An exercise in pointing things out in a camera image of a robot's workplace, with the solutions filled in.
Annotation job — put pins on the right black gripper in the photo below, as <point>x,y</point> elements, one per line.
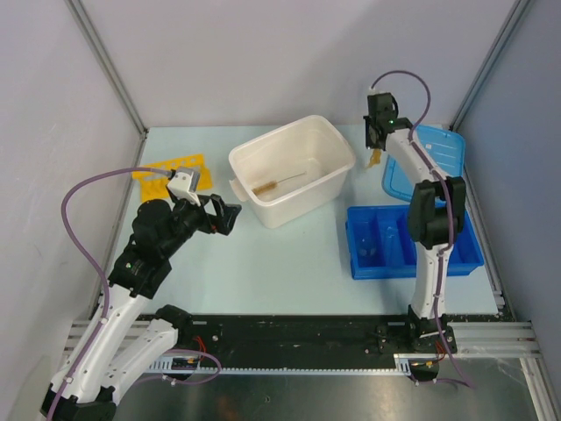
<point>369,143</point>

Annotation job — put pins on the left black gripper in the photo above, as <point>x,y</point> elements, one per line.
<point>225,214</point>

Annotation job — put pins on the small tan rubber piece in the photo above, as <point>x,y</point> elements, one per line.
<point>375,158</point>

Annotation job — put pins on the brown bottle brush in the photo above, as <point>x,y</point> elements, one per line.
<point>269,186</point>

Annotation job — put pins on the blue plastic lid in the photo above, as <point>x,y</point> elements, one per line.
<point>446,148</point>

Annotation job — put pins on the white plastic tub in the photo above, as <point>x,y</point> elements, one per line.
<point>312,145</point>

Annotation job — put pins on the clear watch glass dish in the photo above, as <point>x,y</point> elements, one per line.
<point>365,240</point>

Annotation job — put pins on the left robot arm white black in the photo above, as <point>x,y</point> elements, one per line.
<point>97,373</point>

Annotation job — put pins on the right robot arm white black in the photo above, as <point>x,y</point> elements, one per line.
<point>436,216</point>

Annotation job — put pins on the yellow test tube rack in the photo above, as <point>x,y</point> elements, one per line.
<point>153,186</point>

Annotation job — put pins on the blue compartment tray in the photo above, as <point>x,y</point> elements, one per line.
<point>465,258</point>

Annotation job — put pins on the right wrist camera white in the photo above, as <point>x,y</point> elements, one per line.
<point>373,90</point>

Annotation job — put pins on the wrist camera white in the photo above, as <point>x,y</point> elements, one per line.
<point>373,90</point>
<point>183,184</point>

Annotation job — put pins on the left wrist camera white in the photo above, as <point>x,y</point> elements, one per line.
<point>183,184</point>

